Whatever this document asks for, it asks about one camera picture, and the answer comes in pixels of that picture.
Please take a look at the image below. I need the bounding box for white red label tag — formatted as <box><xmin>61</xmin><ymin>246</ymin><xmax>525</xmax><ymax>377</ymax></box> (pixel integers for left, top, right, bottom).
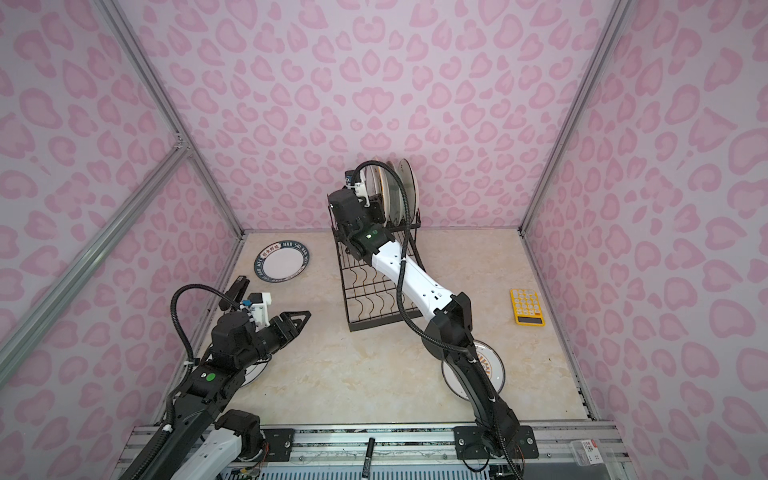
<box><xmin>569</xmin><ymin>439</ymin><xmax>605</xmax><ymax>467</ymax></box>

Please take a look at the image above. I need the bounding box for white plate green ring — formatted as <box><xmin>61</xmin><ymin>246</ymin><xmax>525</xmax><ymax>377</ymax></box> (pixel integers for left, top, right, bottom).
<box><xmin>242</xmin><ymin>359</ymin><xmax>271</xmax><ymax>388</ymax></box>

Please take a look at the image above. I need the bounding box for diagonal aluminium frame bar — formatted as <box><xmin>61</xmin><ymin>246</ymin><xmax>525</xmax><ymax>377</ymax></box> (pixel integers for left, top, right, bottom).
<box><xmin>1</xmin><ymin>141</ymin><xmax>189</xmax><ymax>385</ymax></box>

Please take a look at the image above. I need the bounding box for right orange sunburst plate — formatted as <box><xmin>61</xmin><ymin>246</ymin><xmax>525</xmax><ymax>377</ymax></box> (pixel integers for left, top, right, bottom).
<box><xmin>441</xmin><ymin>340</ymin><xmax>506</xmax><ymax>401</ymax></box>

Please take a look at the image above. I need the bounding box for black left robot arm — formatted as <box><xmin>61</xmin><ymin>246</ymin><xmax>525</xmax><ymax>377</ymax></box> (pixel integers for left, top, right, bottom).
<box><xmin>122</xmin><ymin>284</ymin><xmax>311</xmax><ymax>479</ymax></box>

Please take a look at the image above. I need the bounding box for yellow calculator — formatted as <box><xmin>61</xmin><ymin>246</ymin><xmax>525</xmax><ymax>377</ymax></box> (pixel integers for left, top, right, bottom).
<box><xmin>510</xmin><ymin>288</ymin><xmax>546</xmax><ymax>327</ymax></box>

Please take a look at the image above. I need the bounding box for black stapler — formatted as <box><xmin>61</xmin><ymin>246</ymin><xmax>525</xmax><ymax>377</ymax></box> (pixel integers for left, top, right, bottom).
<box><xmin>219</xmin><ymin>275</ymin><xmax>250</xmax><ymax>312</ymax></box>

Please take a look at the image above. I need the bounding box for white floral speckled plate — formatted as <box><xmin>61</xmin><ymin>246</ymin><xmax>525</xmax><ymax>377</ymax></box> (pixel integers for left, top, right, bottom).
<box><xmin>398</xmin><ymin>159</ymin><xmax>419</xmax><ymax>223</ymax></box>

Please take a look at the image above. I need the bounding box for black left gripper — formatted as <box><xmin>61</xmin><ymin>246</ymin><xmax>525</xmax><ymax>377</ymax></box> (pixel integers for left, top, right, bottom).
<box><xmin>236</xmin><ymin>308</ymin><xmax>311</xmax><ymax>372</ymax></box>

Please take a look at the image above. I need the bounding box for light blue flower plate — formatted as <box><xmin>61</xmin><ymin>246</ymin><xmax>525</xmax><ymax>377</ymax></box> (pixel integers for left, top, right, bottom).
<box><xmin>384</xmin><ymin>161</ymin><xmax>404</xmax><ymax>226</ymax></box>

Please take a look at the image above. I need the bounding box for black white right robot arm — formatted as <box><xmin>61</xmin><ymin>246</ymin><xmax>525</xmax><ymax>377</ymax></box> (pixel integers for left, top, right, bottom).
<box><xmin>328</xmin><ymin>160</ymin><xmax>522</xmax><ymax>476</ymax></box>

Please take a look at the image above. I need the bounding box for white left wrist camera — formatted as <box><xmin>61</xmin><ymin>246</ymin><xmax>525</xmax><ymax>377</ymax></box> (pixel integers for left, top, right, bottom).
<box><xmin>241</xmin><ymin>292</ymin><xmax>272</xmax><ymax>331</ymax></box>

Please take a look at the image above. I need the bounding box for black two-tier dish rack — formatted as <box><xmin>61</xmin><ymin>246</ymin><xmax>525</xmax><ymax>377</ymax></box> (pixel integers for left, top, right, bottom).
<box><xmin>329</xmin><ymin>193</ymin><xmax>424</xmax><ymax>332</ymax></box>

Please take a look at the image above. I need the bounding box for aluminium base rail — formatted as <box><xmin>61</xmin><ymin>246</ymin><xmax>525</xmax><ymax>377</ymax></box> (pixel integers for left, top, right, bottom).
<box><xmin>112</xmin><ymin>421</ymin><xmax>638</xmax><ymax>479</ymax></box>

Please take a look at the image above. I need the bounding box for black marker pen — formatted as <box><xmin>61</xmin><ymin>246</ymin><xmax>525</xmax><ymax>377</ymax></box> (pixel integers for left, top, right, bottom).
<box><xmin>361</xmin><ymin>437</ymin><xmax>376</xmax><ymax>480</ymax></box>

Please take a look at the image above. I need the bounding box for cat pumpkin star plate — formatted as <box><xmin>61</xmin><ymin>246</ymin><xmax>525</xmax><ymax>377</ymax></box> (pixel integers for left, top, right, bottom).
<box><xmin>365</xmin><ymin>164</ymin><xmax>384</xmax><ymax>200</ymax></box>

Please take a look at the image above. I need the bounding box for green-rim lettered white plate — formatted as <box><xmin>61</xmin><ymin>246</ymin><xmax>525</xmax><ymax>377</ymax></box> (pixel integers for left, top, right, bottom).
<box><xmin>253</xmin><ymin>240</ymin><xmax>310</xmax><ymax>283</ymax></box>

